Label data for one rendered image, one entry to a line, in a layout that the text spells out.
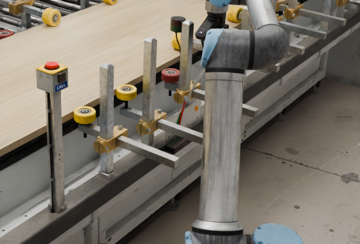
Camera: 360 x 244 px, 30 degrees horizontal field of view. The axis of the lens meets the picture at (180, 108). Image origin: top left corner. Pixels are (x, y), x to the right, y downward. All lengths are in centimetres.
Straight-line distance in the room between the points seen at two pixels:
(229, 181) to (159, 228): 151
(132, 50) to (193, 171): 82
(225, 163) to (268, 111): 233
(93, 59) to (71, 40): 24
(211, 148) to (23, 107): 89
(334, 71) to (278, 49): 322
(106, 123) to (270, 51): 70
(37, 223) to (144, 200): 109
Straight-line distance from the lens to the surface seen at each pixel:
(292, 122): 450
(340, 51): 511
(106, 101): 232
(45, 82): 207
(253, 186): 377
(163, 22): 342
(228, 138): 192
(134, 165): 256
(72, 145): 261
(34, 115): 250
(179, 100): 275
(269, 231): 198
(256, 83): 330
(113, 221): 312
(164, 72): 282
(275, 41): 197
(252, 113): 267
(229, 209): 194
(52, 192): 228
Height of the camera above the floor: 205
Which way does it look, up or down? 27 degrees down
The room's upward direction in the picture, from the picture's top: 3 degrees clockwise
